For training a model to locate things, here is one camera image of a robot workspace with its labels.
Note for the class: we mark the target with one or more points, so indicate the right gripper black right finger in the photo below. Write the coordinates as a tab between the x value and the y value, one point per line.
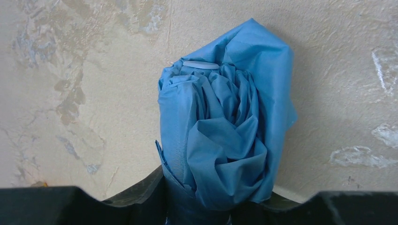
325	208

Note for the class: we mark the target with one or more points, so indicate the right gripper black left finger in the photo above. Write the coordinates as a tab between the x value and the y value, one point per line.
141	204

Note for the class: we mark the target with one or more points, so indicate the light blue folding umbrella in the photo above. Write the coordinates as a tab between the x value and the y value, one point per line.
224	113

